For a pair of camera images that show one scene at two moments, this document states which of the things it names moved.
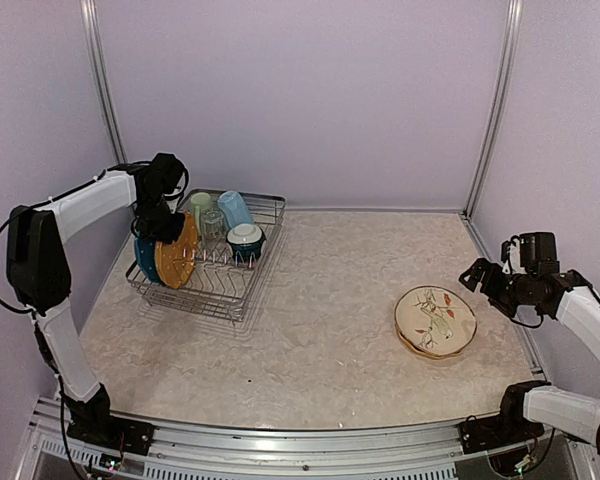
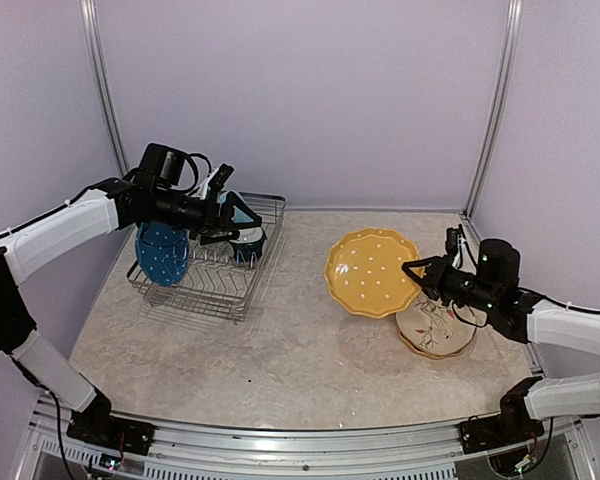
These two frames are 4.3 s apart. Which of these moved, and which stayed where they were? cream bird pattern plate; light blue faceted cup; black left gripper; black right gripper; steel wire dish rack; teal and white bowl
Moved: black left gripper; black right gripper
Stayed: steel wire dish rack; teal and white bowl; light blue faceted cup; cream bird pattern plate
